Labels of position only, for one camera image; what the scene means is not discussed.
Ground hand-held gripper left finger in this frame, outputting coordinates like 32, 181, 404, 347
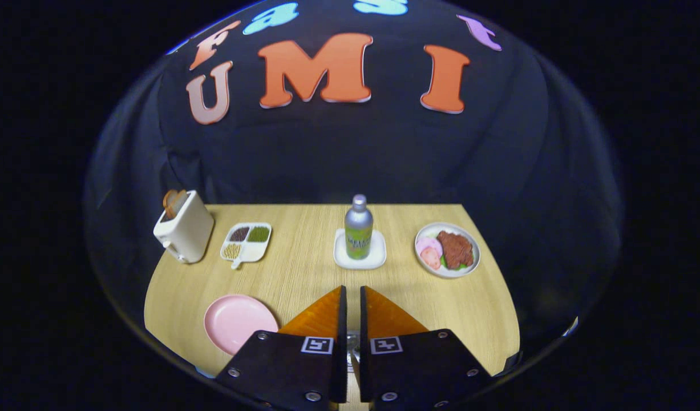
215, 285, 349, 411

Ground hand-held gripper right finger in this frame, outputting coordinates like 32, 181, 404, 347
359, 285, 493, 411

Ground white square coaster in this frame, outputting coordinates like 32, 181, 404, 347
333, 228, 387, 271

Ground green label metal bottle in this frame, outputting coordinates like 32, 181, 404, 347
344, 194, 374, 260

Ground pink ham slices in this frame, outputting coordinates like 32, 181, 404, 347
416, 236, 443, 270

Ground pink round plate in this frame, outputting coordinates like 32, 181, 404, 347
204, 294, 280, 356

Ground white oval plate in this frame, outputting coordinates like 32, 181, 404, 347
414, 222, 481, 279

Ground white divided tray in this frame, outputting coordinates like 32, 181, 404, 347
220, 222, 273, 270

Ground brown meat steak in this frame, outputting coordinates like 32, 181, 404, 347
436, 231, 475, 270

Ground white toaster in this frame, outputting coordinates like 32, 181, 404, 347
153, 190, 215, 264

